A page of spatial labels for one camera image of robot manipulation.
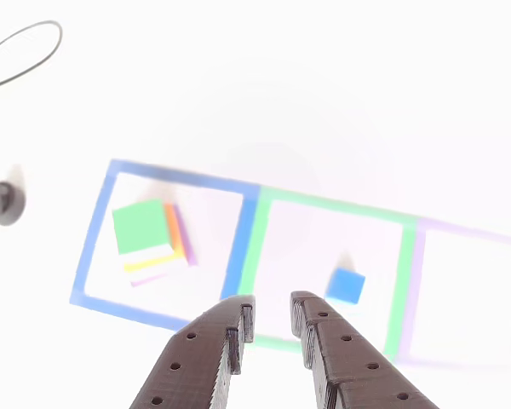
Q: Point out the large purple block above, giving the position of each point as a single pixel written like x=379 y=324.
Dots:
x=189 y=247

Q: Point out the green cube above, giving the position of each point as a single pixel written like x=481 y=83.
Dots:
x=140 y=226

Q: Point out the purple square frame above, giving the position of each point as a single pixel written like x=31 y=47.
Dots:
x=413 y=298

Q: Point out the black tripod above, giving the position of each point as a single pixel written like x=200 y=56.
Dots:
x=2 y=204

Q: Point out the blue square frame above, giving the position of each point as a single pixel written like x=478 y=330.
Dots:
x=238 y=247

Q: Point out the small blue cube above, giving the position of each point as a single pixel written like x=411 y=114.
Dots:
x=345 y=285

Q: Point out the orange block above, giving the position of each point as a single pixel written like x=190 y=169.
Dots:
x=174 y=230

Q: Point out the green square frame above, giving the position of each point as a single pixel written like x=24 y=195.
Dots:
x=249 y=255

